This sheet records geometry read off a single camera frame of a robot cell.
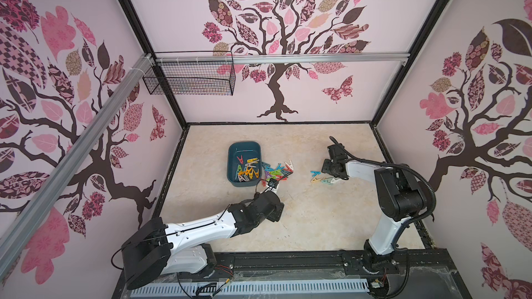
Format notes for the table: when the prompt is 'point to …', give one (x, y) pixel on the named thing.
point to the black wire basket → (191, 73)
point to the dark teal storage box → (244, 166)
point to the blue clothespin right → (316, 173)
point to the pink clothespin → (240, 160)
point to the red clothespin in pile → (280, 177)
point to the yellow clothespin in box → (252, 160)
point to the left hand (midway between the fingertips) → (274, 205)
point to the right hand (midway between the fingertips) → (329, 166)
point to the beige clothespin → (315, 179)
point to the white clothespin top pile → (290, 165)
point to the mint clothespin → (327, 181)
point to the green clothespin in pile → (276, 172)
